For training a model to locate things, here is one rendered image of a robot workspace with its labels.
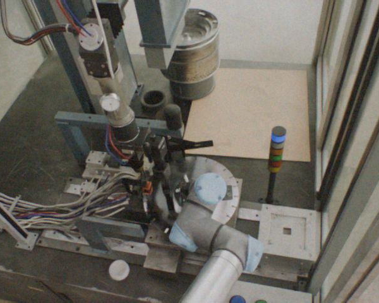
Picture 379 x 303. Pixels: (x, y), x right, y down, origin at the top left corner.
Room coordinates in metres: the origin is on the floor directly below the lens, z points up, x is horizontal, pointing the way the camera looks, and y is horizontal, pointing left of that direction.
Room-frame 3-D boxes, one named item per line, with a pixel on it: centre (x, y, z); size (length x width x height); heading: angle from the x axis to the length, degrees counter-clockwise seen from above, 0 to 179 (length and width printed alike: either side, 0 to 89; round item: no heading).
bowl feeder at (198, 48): (1.48, -0.08, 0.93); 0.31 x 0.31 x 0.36
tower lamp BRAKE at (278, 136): (0.73, -0.29, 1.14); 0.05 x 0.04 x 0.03; 160
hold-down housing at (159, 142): (0.69, 0.09, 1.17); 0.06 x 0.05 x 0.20; 61
